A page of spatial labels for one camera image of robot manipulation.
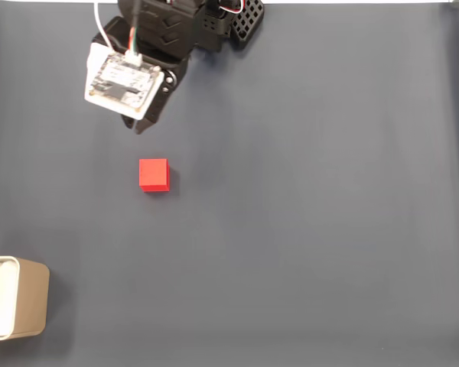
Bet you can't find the red cube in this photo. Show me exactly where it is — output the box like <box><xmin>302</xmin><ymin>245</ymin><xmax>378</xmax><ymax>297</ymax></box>
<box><xmin>138</xmin><ymin>158</ymin><xmax>171</xmax><ymax>193</ymax></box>

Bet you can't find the beige rounded box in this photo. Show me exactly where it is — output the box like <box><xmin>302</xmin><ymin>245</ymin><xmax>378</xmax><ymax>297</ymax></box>
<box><xmin>0</xmin><ymin>255</ymin><xmax>50</xmax><ymax>340</ymax></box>

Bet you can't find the dark blue table mat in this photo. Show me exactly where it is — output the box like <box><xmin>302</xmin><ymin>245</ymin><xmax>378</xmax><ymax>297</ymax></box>
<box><xmin>0</xmin><ymin>2</ymin><xmax>459</xmax><ymax>367</ymax></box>

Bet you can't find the red green white wire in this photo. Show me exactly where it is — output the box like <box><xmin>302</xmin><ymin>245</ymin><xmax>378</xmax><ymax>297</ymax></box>
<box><xmin>128</xmin><ymin>25</ymin><xmax>140</xmax><ymax>59</ymax></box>

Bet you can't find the white camera board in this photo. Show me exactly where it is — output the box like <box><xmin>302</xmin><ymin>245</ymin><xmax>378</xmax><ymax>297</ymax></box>
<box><xmin>84</xmin><ymin>41</ymin><xmax>166</xmax><ymax>120</ymax></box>

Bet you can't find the white cable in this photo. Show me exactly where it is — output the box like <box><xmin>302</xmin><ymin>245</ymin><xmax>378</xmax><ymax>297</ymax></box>
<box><xmin>93</xmin><ymin>0</ymin><xmax>115</xmax><ymax>51</ymax></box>

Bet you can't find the red white servo wire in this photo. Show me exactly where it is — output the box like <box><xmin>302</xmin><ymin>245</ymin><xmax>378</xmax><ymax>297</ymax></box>
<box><xmin>216</xmin><ymin>0</ymin><xmax>247</xmax><ymax>15</ymax></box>

